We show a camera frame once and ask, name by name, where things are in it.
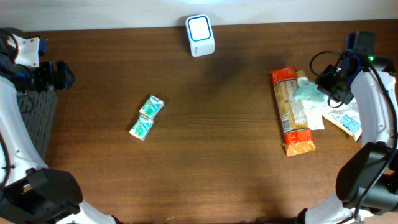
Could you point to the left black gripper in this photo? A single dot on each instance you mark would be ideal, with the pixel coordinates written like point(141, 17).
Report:
point(61, 75)

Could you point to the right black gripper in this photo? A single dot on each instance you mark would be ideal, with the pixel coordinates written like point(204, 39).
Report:
point(330, 84)

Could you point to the teal wet wipes pack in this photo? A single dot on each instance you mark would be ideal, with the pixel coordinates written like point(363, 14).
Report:
point(308, 91)

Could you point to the white bamboo print tube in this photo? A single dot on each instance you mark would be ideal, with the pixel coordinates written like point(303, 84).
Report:
point(312, 112)

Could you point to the cream snack bag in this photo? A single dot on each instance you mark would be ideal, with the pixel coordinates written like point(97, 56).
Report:
point(346, 117)

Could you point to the orange spaghetti packet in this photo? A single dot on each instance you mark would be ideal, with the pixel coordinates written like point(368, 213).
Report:
point(297, 134)

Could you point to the teal tissue pack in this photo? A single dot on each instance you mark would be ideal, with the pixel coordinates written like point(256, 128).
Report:
point(151, 107)
point(142, 127)

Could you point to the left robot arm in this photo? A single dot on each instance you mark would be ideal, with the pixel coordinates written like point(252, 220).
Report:
point(31, 192)

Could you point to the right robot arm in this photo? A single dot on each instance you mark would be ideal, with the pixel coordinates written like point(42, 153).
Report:
point(367, 184)

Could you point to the white barcode scanner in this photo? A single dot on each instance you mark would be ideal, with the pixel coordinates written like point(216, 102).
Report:
point(200, 35)

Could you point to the grey plastic mesh basket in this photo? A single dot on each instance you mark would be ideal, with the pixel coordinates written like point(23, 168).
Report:
point(37, 111)

